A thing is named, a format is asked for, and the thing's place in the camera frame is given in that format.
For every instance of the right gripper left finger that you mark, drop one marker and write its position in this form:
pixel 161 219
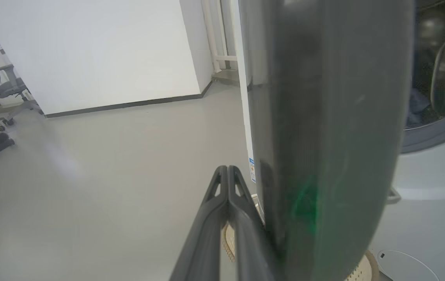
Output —
pixel 202 242

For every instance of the white wall pipes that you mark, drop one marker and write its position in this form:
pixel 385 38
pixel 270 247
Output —
pixel 216 35

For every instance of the cream perforated laundry basket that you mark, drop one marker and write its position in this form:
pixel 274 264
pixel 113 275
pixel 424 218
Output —
pixel 362 269

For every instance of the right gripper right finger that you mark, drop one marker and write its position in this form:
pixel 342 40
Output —
pixel 251 242

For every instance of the white front-load washing machine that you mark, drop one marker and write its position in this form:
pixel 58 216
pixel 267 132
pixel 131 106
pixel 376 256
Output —
pixel 433 214

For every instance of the dark grey washer door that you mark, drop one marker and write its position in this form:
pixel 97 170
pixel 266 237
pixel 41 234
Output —
pixel 323 117

